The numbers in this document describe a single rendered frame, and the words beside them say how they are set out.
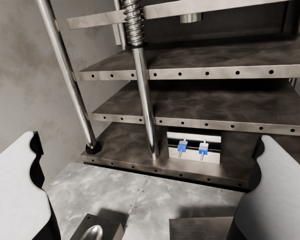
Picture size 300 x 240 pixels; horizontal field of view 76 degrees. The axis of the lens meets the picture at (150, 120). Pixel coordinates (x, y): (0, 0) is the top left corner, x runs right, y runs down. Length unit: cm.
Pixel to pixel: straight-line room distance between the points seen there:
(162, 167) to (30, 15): 181
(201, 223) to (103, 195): 48
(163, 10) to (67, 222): 95
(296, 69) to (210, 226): 62
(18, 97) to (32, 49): 47
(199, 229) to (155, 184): 35
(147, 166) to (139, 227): 36
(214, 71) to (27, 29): 178
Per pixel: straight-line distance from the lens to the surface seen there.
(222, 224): 73
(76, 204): 102
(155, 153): 109
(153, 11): 89
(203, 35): 164
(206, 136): 99
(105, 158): 121
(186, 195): 92
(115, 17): 96
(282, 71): 87
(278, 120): 100
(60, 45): 107
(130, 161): 114
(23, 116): 215
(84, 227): 84
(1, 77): 206
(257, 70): 86
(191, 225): 71
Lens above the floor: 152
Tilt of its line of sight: 29 degrees down
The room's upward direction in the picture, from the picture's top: 9 degrees counter-clockwise
